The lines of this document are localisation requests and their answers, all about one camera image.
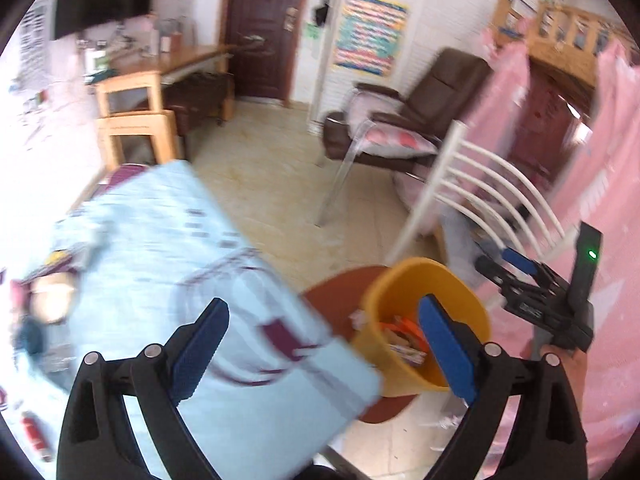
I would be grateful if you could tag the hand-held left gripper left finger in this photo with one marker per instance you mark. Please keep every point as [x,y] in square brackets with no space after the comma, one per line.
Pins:
[200,345]

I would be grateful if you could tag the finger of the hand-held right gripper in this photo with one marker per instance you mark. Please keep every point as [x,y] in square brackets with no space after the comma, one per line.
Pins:
[495,272]
[520,259]

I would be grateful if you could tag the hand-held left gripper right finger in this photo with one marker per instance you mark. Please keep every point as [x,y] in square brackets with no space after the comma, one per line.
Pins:
[445,345]

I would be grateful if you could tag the long orange box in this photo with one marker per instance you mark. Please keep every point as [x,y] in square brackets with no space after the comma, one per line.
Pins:
[400,330]

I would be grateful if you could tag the yellow bin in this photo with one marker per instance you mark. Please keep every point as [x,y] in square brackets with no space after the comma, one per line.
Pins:
[415,280]

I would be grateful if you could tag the person's right hand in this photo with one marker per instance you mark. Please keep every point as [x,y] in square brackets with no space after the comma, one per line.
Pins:
[575,367]

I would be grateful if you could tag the light blue printed tablecloth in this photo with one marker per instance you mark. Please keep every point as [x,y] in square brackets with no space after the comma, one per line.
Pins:
[150,260]

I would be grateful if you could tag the white slatted chair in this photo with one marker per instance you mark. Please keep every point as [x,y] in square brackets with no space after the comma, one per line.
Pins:
[450,170]

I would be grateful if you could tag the reddish brown stool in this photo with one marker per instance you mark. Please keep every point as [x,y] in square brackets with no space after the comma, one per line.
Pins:
[335,295]

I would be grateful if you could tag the pink curtain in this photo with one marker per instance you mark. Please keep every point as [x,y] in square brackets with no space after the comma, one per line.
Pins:
[610,160]

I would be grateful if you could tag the pink patterned cushion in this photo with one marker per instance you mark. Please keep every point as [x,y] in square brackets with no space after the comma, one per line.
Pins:
[395,135]

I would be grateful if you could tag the small red cylinder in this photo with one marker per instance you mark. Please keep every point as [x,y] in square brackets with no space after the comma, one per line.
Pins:
[36,435]

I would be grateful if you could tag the brown armchair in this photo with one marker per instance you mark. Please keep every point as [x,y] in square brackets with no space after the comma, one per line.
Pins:
[450,80]

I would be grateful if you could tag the wooden chair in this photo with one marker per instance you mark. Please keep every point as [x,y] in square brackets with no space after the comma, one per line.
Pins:
[135,122]

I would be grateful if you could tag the wooden bunk bed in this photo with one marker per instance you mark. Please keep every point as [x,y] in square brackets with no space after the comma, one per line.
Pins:
[560,25]

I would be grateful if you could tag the wooden desk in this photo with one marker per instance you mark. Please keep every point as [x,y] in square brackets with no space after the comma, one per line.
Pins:
[170,60]

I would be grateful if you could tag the dark brown door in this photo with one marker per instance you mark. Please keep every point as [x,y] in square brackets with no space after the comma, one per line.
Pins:
[265,25]

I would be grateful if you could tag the eye chart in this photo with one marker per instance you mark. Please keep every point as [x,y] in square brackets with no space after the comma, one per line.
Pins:
[35,40]

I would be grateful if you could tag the colourful wall poster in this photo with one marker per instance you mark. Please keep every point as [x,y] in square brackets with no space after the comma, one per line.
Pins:
[370,32]

